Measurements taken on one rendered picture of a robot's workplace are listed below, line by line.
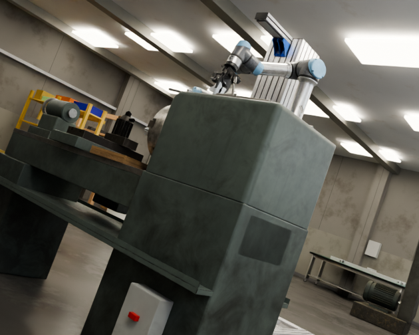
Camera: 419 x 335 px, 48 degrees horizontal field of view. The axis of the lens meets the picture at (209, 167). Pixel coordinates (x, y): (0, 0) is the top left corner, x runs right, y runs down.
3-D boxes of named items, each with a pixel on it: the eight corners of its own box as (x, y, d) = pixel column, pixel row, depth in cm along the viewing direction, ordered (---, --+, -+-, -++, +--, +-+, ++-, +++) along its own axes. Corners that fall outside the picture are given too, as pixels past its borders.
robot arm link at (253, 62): (256, 66, 258) (243, 53, 253) (268, 64, 248) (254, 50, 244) (249, 78, 257) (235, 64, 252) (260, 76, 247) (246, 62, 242)
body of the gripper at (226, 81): (217, 88, 245) (227, 70, 248) (229, 90, 239) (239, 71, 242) (209, 79, 239) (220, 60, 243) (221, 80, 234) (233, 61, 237)
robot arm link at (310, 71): (282, 151, 271) (313, 65, 276) (298, 153, 258) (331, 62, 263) (267, 143, 266) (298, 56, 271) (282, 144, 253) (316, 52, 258)
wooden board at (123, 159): (173, 183, 250) (175, 176, 250) (122, 163, 224) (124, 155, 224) (139, 172, 270) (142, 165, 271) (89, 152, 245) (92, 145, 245)
